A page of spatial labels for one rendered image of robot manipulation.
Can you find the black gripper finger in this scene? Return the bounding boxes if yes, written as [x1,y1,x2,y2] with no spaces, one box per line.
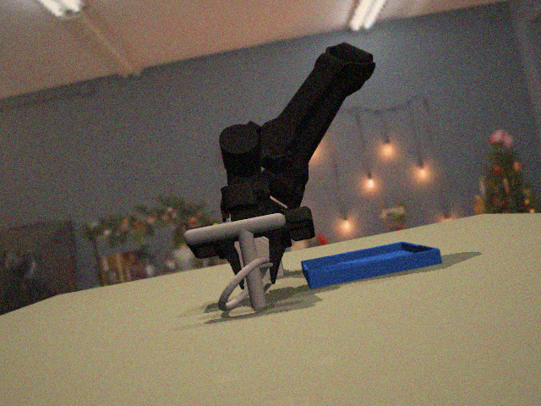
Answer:
[211,238,244,290]
[268,227,292,284]

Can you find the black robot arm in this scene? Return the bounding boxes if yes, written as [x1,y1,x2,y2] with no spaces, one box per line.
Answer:
[219,42,375,222]

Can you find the grey metal cross-bar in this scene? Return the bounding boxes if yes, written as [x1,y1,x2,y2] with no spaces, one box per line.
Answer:
[183,213,286,308]

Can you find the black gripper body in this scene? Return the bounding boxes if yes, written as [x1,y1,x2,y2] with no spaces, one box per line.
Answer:
[187,200,315,259]

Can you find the grey metal ring with small tab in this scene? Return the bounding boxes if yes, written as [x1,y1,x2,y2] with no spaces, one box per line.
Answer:
[218,256,272,311]

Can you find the blue tray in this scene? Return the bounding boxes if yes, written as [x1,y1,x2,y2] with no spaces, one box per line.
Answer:
[301,242,442,289]

